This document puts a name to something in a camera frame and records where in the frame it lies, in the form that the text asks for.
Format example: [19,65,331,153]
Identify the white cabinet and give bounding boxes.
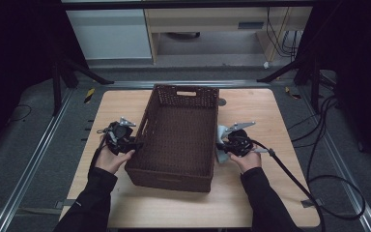
[65,9,153,61]

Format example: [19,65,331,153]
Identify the dark curtain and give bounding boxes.
[305,0,371,177]
[0,0,66,156]

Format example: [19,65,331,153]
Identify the brown woven basket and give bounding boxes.
[124,83,220,193]

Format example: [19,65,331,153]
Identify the hanging black cables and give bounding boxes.
[265,7,302,59]

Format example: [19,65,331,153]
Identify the aluminium floor rail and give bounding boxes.
[298,86,371,232]
[107,79,271,90]
[0,88,75,232]

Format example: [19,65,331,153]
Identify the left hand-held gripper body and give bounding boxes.
[97,116,137,156]

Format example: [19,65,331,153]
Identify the grey box under desk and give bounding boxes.
[238,21,265,31]

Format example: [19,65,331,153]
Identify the grey metal table bracket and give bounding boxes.
[55,198,78,210]
[300,197,325,208]

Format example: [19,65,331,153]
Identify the person's right hand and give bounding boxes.
[227,149,263,174]

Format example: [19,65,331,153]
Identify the hand-held gripper black cable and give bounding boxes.
[249,137,367,232]
[90,127,111,172]

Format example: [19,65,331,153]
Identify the person's left hand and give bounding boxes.
[95,144,136,175]

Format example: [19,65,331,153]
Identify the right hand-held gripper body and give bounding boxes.
[225,121,257,159]

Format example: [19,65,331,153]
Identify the right hand-held gripper black cable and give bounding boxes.
[249,137,367,232]

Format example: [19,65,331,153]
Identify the black metal stand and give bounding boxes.
[256,47,323,114]
[51,47,115,117]

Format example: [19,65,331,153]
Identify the thin black floor cable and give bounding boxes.
[6,103,33,125]

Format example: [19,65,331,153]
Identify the left hand-held gripper black cable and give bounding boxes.
[90,127,111,172]

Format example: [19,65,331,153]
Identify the dark object under desk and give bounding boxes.
[166,32,201,41]

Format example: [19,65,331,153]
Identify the black floor cables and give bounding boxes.
[286,95,339,182]

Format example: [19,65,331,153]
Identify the light blue cloth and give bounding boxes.
[216,125,232,164]

